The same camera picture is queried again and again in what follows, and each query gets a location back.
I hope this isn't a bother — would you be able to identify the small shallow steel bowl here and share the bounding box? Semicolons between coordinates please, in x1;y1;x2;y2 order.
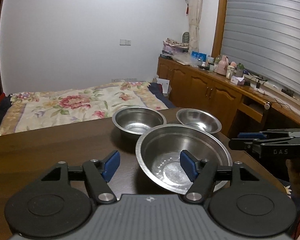
176;108;222;134

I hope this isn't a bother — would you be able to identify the large steel bowl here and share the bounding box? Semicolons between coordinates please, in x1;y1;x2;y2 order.
135;124;232;194

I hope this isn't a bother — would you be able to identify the medium deep steel bowl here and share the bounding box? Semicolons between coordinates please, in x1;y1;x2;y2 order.
112;106;167;140

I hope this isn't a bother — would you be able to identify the right hand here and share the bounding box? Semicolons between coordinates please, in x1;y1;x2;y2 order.
284;158;300;209

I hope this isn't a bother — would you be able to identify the wooden cabinet counter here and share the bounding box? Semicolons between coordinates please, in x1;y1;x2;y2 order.
157;57;300;138

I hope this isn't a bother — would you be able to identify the tissue box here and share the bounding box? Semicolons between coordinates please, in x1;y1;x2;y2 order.
230;76;245;86

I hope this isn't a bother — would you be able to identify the pink thermos jug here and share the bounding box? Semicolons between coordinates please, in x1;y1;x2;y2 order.
217;55;229;76

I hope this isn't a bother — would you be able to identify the blue box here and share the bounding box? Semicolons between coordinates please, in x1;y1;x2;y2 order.
191;51;206;62

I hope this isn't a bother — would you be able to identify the white paper bag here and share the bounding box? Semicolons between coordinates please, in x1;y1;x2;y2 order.
157;78;170;94

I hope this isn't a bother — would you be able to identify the window roller blind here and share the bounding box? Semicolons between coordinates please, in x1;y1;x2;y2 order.
221;0;300;95

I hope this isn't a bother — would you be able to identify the stack of folded fabric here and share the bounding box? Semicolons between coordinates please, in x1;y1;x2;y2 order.
162;38;189;54

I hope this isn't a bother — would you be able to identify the beige curtain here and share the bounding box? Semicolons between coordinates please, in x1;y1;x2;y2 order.
188;0;203;53

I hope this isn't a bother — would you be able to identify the white wall switch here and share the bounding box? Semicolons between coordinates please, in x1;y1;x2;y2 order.
120;39;131;46

